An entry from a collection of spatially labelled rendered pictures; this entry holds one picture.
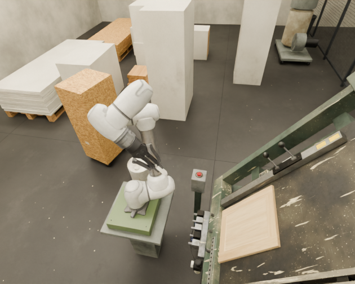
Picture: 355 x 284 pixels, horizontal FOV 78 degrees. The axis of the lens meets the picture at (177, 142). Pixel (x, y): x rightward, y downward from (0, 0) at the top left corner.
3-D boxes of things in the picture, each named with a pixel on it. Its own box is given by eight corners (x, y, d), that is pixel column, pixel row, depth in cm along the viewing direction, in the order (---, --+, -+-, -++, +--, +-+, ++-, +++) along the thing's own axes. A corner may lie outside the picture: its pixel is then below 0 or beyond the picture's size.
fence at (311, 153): (225, 202, 175) (221, 199, 174) (344, 134, 110) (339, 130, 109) (224, 207, 171) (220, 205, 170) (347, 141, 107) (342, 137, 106)
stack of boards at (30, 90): (75, 63, 596) (66, 39, 553) (110, 65, 578) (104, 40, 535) (7, 116, 423) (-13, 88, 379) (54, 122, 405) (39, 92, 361)
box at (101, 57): (98, 84, 503) (84, 41, 437) (124, 87, 492) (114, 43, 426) (75, 110, 432) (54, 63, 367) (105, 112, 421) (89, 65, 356)
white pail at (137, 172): (137, 169, 315) (131, 146, 283) (156, 172, 310) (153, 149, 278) (129, 187, 293) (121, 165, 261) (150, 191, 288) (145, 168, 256)
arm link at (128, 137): (126, 130, 90) (137, 140, 93) (128, 124, 99) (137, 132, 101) (111, 145, 92) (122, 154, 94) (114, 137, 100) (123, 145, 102)
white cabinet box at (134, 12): (145, 31, 548) (141, -3, 498) (167, 31, 538) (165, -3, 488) (134, 42, 492) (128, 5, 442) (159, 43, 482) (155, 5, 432)
